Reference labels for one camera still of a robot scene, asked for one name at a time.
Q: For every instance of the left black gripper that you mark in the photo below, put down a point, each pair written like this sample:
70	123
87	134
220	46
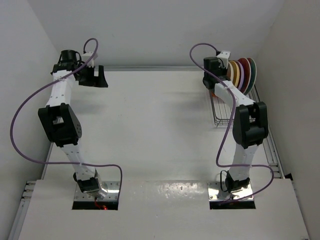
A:
97	81

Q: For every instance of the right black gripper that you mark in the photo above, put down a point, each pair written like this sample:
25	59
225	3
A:
223	69

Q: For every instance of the tan plate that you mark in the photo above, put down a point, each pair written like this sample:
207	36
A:
236	73

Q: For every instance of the purple plate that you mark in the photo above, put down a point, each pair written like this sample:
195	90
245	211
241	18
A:
241	75

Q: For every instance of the red teal floral plate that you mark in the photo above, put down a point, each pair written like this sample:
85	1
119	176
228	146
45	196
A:
253	76
247	73

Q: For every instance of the cream plate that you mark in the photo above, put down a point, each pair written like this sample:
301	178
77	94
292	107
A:
229	71

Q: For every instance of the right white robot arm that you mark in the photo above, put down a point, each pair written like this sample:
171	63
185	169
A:
250	120

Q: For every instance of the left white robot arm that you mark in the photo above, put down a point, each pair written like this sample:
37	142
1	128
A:
61	124

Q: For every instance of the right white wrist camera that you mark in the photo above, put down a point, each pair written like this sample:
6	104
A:
224	56

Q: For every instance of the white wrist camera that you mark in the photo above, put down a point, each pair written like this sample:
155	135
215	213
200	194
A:
89	57
224	56

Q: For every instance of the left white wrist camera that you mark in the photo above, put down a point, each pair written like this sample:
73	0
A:
89	57

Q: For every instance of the wire dish rack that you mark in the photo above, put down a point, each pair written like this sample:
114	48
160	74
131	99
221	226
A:
221	112

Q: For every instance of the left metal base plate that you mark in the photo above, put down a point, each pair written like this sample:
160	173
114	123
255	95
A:
109	193

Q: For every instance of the metal base plate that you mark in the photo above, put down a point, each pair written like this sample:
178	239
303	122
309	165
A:
217	192
109	193

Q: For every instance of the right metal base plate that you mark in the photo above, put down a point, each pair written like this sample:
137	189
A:
217	192

